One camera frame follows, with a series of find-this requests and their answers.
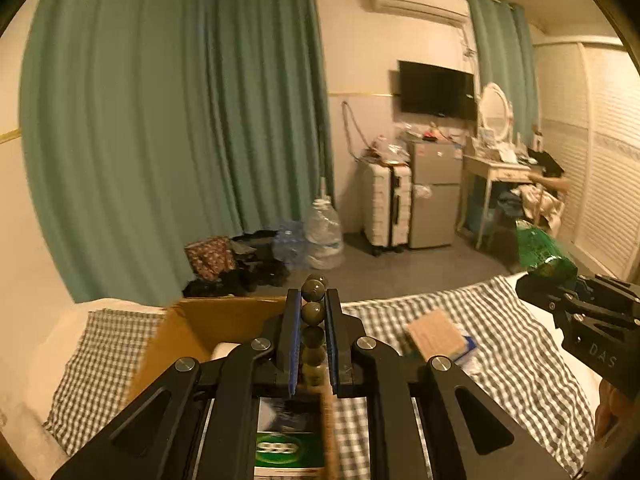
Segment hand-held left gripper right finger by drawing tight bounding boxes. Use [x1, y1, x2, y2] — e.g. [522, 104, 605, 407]
[324, 287, 573, 480]

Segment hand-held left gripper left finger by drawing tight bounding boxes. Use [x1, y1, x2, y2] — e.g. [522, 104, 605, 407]
[50, 287, 303, 480]

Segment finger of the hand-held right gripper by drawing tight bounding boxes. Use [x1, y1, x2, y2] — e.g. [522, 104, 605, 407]
[515, 271, 583, 322]
[575, 274, 640, 311]

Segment green plastic packet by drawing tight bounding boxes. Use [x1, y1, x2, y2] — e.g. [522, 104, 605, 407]
[515, 219, 577, 282]

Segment dark green bead string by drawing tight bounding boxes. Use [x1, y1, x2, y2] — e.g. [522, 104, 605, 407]
[300, 273, 330, 397]

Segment brown cardboard box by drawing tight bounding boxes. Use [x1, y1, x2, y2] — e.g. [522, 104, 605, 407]
[127, 295, 337, 480]

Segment person's right hand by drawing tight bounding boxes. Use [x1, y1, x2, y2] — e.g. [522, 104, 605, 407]
[594, 379, 640, 443]

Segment grey white checkered cloth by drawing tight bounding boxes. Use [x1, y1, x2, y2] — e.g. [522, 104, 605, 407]
[42, 275, 598, 480]

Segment black bags on floor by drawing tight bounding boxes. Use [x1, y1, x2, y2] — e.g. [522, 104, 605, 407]
[182, 230, 293, 298]

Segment cream clothes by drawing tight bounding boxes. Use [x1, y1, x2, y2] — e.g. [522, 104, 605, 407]
[517, 184, 566, 231]

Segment blue book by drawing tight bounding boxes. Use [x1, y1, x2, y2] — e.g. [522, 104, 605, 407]
[450, 335, 479, 366]

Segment blue bin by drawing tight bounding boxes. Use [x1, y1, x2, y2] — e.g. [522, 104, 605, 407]
[467, 207, 496, 233]

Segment green white medicine box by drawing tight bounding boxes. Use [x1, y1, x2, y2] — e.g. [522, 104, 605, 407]
[252, 397, 323, 480]

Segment pack of water bottles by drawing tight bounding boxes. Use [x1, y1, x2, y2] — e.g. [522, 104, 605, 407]
[272, 220, 308, 268]

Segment wooden chair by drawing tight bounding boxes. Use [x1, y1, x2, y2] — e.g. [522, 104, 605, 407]
[515, 175, 571, 241]

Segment large clear water jug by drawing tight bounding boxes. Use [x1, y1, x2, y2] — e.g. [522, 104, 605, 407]
[305, 177, 346, 270]

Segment patterned fabric bag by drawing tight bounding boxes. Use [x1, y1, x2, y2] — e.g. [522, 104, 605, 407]
[184, 236, 238, 283]

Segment white dressing table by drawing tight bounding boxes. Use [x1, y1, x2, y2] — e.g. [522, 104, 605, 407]
[455, 154, 543, 250]

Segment white louvered wardrobe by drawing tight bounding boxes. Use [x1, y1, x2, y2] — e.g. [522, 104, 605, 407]
[532, 37, 640, 281]

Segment black bag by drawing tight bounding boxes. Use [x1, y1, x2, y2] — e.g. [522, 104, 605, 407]
[525, 147, 568, 178]

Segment grey mini fridge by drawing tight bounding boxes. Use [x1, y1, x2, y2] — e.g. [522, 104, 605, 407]
[407, 139, 463, 250]

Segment white suitcase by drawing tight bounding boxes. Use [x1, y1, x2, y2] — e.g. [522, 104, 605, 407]
[362, 162, 413, 256]

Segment white oval mirror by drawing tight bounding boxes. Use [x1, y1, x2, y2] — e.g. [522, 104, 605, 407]
[475, 82, 515, 143]

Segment clear plastic bags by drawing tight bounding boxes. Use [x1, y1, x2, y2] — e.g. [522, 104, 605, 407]
[362, 135, 411, 167]

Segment narrow green curtain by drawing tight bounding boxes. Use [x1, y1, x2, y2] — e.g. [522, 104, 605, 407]
[464, 0, 541, 131]

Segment cream textured blanket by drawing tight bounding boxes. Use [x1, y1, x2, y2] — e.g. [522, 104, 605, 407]
[0, 395, 68, 480]

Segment white air conditioner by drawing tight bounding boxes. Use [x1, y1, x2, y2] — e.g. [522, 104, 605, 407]
[369, 0, 470, 27]

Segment black wall television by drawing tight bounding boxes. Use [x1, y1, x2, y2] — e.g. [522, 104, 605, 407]
[397, 60, 476, 121]

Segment hanging wall cable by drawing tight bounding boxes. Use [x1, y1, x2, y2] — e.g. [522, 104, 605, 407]
[341, 101, 371, 153]

